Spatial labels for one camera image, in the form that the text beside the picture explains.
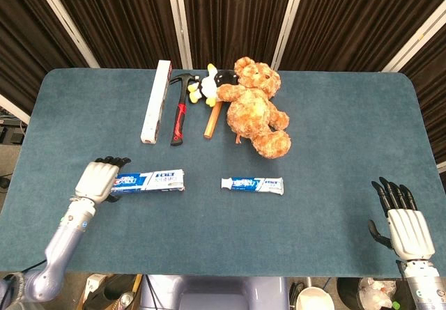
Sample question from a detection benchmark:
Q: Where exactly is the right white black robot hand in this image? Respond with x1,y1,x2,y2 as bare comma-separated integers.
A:
367,176,437,263

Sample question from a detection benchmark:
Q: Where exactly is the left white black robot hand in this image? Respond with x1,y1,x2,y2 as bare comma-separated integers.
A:
74,155,132,205

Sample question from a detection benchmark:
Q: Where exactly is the blue white toothpaste box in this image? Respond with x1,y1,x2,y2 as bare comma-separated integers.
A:
110,169,186,194

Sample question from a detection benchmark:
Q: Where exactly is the blue white toothpaste tube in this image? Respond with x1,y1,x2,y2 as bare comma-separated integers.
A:
220,176,285,196

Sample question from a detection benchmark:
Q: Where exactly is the lavender robot base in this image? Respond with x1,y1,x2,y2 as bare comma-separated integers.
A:
139,274,291,310

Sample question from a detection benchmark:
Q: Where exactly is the long white cookie-print box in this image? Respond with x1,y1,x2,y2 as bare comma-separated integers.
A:
139,59,174,145

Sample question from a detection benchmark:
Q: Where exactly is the black trash bin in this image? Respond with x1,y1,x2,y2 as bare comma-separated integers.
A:
335,277,418,310

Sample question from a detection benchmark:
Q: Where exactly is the red black claw hammer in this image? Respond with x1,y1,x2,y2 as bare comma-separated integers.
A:
169,73,201,148

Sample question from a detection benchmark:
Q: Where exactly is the silver drink can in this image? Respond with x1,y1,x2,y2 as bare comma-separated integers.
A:
119,291,136,308

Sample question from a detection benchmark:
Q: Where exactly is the blue felt table cover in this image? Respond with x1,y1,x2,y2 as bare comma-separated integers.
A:
0,67,446,279

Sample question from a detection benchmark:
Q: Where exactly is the dark brown pleated curtain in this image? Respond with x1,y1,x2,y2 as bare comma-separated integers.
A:
278,0,446,73
400,20,446,165
0,0,90,116
45,0,183,70
180,0,298,72

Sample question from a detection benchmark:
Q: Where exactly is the black white penguin plush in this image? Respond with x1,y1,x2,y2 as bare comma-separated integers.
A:
187,63,240,109

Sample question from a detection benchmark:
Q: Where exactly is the brown teddy bear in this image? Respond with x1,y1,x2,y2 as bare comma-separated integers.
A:
215,56,293,160

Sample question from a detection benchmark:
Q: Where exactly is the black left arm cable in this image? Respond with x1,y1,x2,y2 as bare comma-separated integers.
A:
20,258,48,277

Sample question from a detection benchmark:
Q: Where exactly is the wooden handle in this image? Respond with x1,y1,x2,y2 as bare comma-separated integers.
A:
203,100,224,140

